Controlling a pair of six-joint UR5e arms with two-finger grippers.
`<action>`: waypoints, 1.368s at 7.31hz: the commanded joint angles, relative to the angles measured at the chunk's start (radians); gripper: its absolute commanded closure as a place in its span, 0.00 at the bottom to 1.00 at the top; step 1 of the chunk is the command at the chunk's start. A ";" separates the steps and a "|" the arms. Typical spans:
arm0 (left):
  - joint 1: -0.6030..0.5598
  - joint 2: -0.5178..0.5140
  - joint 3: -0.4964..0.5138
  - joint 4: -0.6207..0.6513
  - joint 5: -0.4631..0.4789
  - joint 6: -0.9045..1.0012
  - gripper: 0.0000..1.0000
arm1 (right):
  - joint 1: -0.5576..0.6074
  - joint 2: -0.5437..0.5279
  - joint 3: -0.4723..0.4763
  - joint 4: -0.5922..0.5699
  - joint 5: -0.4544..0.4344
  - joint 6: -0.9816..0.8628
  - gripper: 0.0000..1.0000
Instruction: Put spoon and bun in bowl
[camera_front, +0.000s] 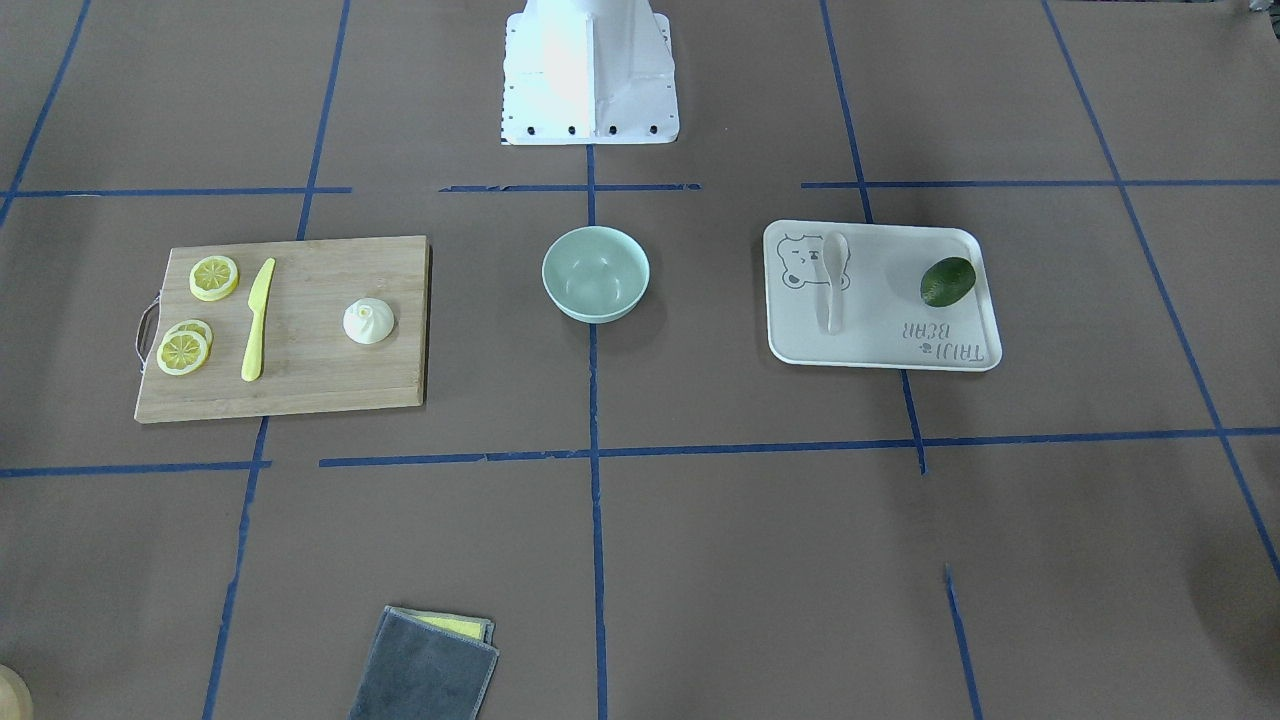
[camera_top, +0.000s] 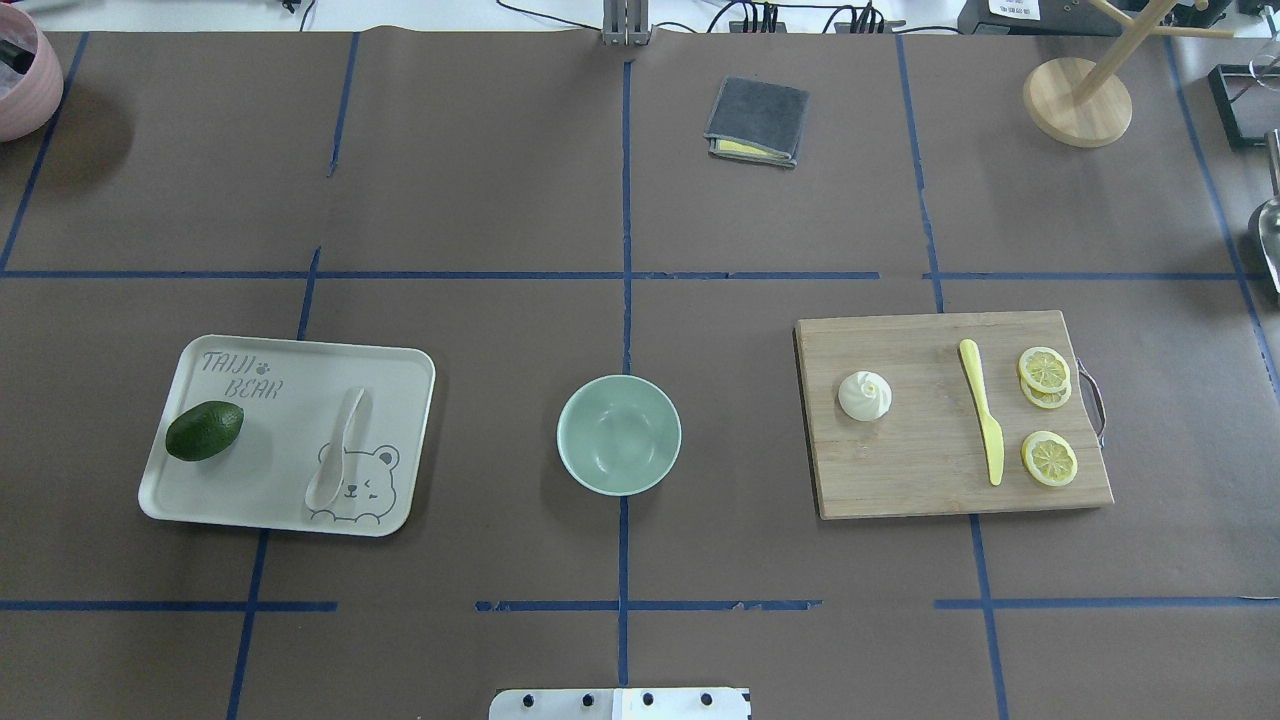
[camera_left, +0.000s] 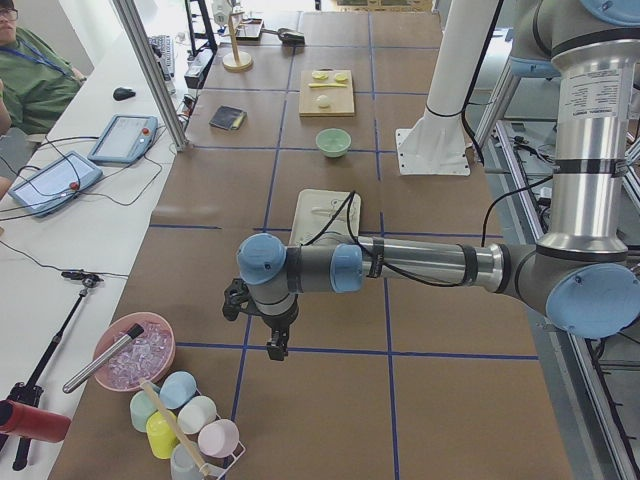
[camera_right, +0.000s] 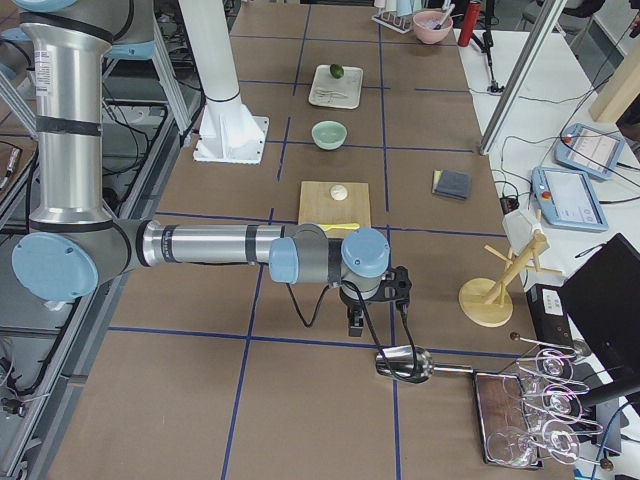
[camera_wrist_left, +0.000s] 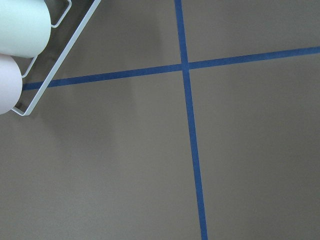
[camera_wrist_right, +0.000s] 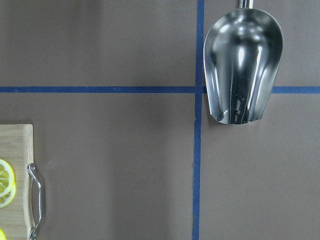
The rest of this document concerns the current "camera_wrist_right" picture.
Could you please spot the bamboo cutting board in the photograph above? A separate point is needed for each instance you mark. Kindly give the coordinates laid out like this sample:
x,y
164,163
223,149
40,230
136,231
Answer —
x,y
21,219

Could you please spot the metal scoop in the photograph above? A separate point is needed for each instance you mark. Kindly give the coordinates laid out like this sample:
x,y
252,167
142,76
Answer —
x,y
241,58

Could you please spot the lone lemon slice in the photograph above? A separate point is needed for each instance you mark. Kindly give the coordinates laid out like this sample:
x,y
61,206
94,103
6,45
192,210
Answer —
x,y
2,235

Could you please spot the lower lemon slice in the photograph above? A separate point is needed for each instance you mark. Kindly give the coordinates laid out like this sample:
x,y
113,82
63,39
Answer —
x,y
9,197

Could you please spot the upper lemon slice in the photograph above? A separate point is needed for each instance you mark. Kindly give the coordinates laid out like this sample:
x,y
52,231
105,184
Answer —
x,y
7,178

